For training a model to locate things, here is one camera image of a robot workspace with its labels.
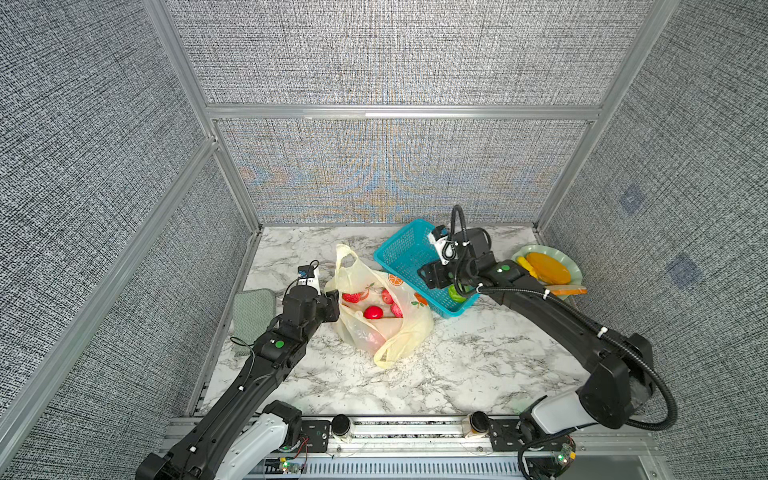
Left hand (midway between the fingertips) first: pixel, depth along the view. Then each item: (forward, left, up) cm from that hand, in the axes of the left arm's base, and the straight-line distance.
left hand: (336, 290), depth 79 cm
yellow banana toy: (+15, -61, -13) cm, 65 cm away
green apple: (+5, -36, -16) cm, 40 cm away
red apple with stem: (+3, -14, -9) cm, 17 cm away
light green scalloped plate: (+13, -77, -15) cm, 80 cm away
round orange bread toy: (+14, -68, -14) cm, 71 cm away
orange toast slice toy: (+2, -67, -8) cm, 67 cm away
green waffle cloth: (+4, +28, -17) cm, 34 cm away
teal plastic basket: (+27, -24, -18) cm, 40 cm away
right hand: (+6, -25, +4) cm, 26 cm away
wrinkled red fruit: (+6, -3, -15) cm, 17 cm away
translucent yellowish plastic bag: (-6, -18, -11) cm, 22 cm away
